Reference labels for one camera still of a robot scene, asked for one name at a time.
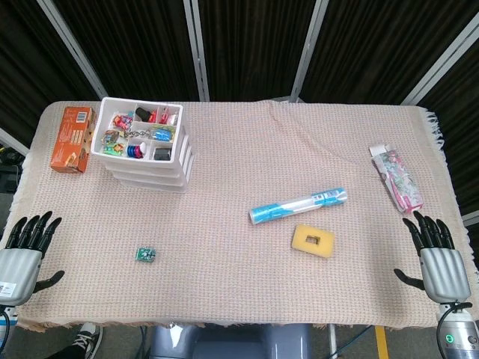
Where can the yellow sponge with rectangular hole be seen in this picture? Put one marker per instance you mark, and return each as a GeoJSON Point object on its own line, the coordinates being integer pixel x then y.
{"type": "Point", "coordinates": [323, 243]}

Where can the orange cardboard box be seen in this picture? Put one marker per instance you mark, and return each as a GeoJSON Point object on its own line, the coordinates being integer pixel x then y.
{"type": "Point", "coordinates": [73, 138]}

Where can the small red figure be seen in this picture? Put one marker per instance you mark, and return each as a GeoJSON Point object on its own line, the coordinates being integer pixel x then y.
{"type": "Point", "coordinates": [153, 117]}

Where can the beige woven tablecloth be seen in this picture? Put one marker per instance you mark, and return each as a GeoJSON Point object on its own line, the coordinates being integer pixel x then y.
{"type": "Point", "coordinates": [243, 149]}

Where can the pink white disc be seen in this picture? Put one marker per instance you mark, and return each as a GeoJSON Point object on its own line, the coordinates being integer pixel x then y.
{"type": "Point", "coordinates": [141, 149]}

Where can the black white sneaker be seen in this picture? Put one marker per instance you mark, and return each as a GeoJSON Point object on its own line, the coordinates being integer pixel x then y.
{"type": "Point", "coordinates": [88, 338]}

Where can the grey screen post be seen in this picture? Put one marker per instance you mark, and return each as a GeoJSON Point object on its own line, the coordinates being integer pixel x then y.
{"type": "Point", "coordinates": [197, 52]}
{"type": "Point", "coordinates": [441, 63]}
{"type": "Point", "coordinates": [13, 142]}
{"type": "Point", "coordinates": [73, 50]}
{"type": "Point", "coordinates": [308, 52]}

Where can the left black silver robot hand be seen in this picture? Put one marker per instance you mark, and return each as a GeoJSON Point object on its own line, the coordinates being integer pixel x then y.
{"type": "Point", "coordinates": [18, 265]}

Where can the black pleated screen panel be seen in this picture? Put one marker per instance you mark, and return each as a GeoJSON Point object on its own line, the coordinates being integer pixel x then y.
{"type": "Point", "coordinates": [385, 45]}
{"type": "Point", "coordinates": [134, 45]}
{"type": "Point", "coordinates": [464, 119]}
{"type": "Point", "coordinates": [258, 45]}
{"type": "Point", "coordinates": [26, 63]}

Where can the blue plastic discs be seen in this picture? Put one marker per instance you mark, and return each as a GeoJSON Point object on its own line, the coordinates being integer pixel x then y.
{"type": "Point", "coordinates": [132, 151]}

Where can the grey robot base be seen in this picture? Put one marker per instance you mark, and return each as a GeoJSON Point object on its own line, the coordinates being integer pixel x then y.
{"type": "Point", "coordinates": [232, 342]}

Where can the white organizer tray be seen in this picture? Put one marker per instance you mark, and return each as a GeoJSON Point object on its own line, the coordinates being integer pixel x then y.
{"type": "Point", "coordinates": [185, 149]}

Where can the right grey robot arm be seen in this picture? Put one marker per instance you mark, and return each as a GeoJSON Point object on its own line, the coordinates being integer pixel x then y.
{"type": "Point", "coordinates": [460, 336]}

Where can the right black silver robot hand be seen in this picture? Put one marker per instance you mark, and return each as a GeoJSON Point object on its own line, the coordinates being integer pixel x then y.
{"type": "Point", "coordinates": [445, 273]}

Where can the black cube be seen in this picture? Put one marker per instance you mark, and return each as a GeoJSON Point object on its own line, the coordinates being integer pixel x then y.
{"type": "Point", "coordinates": [162, 154]}

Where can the white table leg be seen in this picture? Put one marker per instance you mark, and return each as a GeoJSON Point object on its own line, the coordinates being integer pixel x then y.
{"type": "Point", "coordinates": [332, 342]}

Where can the red item in clear packet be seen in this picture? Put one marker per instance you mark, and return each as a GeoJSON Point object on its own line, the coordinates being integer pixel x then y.
{"type": "Point", "coordinates": [168, 116]}

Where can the pink floral packet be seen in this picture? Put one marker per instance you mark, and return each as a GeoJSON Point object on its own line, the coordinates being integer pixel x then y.
{"type": "Point", "coordinates": [398, 179]}

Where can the green orange small packet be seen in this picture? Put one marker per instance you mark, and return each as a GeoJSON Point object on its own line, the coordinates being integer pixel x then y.
{"type": "Point", "coordinates": [114, 149]}

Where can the blue white film roll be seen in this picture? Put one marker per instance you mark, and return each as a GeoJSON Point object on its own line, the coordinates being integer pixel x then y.
{"type": "Point", "coordinates": [299, 205]}

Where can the red colourful candy packet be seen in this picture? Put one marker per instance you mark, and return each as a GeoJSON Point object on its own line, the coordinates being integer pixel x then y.
{"type": "Point", "coordinates": [122, 121]}

